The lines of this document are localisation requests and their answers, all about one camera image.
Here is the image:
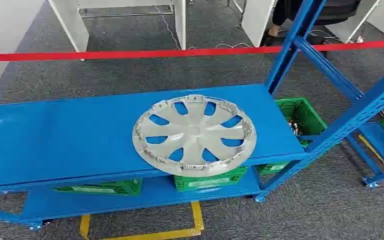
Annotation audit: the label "silver plastic wheel hubcap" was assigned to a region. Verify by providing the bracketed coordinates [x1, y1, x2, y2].
[131, 94, 257, 178]

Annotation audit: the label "red barrier tape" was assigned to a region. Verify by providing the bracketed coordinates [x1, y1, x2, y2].
[0, 39, 384, 63]

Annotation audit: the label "blue metal shelf rack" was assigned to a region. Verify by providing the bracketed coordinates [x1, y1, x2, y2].
[0, 0, 384, 231]

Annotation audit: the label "person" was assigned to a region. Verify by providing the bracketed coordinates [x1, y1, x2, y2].
[261, 0, 329, 47]

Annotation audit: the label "white desk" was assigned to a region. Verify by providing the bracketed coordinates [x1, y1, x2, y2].
[47, 0, 188, 62]

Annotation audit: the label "black office chair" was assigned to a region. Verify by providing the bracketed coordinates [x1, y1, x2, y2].
[314, 0, 362, 27]

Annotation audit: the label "white floor cable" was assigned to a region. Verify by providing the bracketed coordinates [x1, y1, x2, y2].
[187, 42, 253, 51]

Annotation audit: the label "grey floor cable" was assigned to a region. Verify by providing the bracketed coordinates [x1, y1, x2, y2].
[153, 4, 183, 51]

